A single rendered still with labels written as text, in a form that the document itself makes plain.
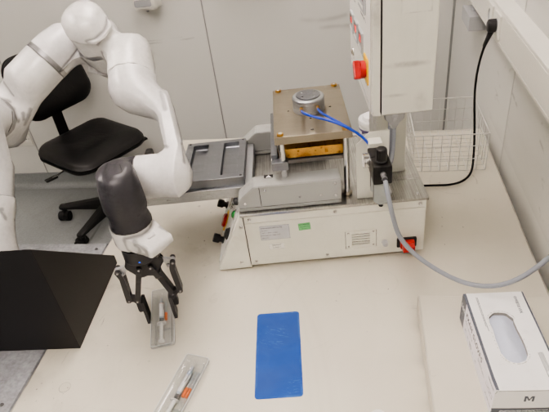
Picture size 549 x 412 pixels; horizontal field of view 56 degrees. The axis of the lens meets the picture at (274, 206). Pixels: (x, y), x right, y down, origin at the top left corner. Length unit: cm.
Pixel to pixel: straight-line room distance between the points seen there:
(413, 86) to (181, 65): 190
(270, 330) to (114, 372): 36
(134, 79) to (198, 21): 158
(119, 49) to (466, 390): 102
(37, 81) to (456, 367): 113
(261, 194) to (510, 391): 66
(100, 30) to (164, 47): 159
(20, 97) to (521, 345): 124
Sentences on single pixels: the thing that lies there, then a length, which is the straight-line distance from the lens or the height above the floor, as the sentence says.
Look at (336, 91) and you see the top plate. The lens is 140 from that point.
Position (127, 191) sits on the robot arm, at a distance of 104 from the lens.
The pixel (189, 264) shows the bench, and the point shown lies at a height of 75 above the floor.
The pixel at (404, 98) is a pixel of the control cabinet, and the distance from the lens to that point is 116.
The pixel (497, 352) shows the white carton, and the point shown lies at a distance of 106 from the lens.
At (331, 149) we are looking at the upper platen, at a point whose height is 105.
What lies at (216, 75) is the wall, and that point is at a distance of 286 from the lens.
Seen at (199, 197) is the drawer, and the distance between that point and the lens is 132.
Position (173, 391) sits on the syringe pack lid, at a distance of 115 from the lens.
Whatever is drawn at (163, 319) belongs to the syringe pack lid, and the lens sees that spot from 129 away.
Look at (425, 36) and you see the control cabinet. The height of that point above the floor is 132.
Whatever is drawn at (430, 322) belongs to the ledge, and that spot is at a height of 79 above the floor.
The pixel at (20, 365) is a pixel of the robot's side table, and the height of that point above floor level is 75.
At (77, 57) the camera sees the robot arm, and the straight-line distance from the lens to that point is 140.
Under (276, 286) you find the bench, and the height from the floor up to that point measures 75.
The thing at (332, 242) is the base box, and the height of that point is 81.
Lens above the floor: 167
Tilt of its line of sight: 35 degrees down
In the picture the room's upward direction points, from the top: 8 degrees counter-clockwise
